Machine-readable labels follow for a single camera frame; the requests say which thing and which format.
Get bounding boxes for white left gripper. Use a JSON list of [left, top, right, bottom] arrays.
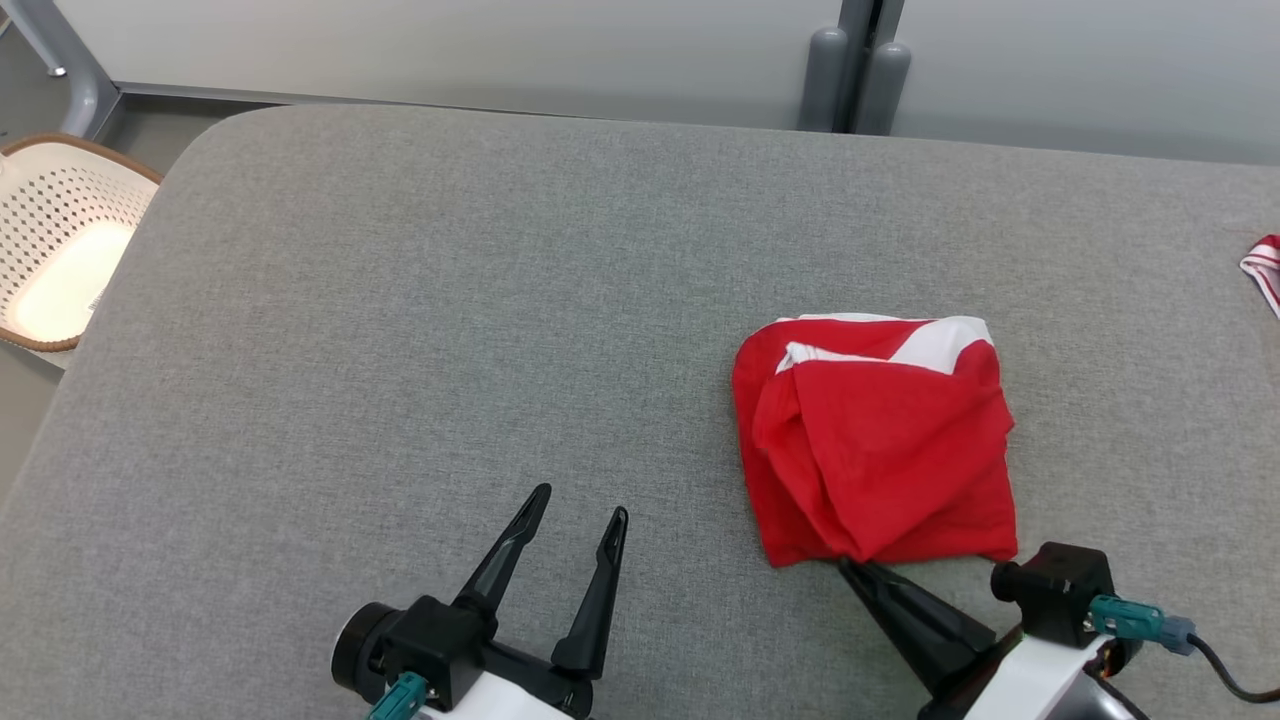
[[418, 484, 630, 720]]

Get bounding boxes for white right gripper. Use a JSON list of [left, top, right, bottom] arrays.
[[838, 557, 1103, 720]]

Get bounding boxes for red shorts white stripe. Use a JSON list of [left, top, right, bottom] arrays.
[[732, 313, 1019, 569]]

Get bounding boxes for red basketball jersey white trim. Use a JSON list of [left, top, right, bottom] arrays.
[[1240, 235, 1280, 319]]

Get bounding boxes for cream laundry basket brown rim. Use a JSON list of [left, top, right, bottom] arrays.
[[0, 133, 163, 353]]

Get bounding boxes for black cable teal plug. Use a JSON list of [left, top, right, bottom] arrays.
[[1090, 595, 1280, 704], [365, 672, 429, 720]]

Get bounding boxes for grey cylindrical post foot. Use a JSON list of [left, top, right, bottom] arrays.
[[858, 42, 913, 137], [800, 27, 849, 133]]

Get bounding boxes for grey metal partition post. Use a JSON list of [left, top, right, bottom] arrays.
[[838, 0, 906, 136]]

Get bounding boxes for grey metal partition frame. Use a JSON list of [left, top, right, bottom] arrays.
[[0, 0, 123, 141]]

